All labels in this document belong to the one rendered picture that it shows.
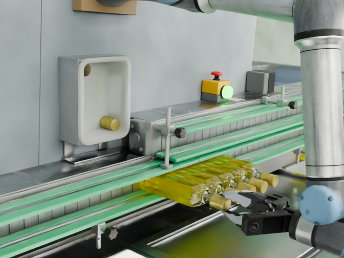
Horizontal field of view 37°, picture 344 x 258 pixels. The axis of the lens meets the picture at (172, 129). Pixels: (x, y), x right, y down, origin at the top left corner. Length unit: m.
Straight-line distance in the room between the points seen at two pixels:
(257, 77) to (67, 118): 0.87
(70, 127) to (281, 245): 0.63
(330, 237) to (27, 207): 0.65
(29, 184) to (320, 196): 0.65
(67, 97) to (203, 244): 0.52
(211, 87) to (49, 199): 0.78
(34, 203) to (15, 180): 0.11
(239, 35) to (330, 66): 0.97
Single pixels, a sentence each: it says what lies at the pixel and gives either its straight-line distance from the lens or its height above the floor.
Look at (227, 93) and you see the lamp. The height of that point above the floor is 0.85.
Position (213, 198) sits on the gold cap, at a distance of 1.31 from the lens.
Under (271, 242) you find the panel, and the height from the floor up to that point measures 1.22.
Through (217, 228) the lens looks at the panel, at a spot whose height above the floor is 1.07.
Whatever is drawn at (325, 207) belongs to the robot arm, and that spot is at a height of 1.48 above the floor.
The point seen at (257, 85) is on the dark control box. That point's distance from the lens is 1.99.
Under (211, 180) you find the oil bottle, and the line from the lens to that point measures 1.37.
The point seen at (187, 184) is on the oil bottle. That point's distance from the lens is 1.34.
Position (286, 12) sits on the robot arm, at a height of 1.25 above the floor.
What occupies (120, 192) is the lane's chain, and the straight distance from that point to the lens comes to 1.41.
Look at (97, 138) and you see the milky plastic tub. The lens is 1.37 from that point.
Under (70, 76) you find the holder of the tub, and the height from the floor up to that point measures 0.80.
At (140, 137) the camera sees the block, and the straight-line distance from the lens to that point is 1.44.
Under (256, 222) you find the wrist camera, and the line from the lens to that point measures 1.18.
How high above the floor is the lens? 1.84
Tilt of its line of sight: 40 degrees down
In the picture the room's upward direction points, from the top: 104 degrees clockwise
